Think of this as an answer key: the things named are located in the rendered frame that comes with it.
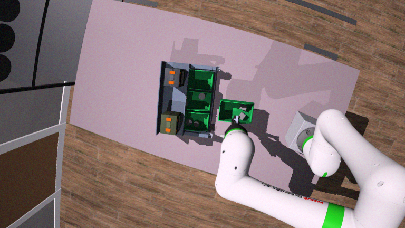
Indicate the grey metal shelf rack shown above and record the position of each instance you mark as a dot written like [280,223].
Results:
[174,99]

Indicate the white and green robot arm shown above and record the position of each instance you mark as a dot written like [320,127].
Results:
[381,180]

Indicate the green open-front storage bin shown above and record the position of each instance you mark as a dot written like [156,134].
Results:
[229,108]

